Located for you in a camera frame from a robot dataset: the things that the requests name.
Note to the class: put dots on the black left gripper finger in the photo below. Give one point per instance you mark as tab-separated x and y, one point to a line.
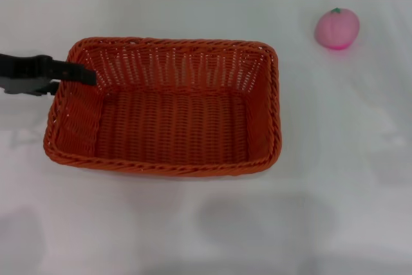
74	73
48	88

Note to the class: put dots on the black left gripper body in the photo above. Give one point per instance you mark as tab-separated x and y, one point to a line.
25	69

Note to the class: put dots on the orange woven plastic basket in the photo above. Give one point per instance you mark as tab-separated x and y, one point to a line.
174	127

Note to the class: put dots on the pink peach toy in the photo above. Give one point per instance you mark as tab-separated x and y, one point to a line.
336	28

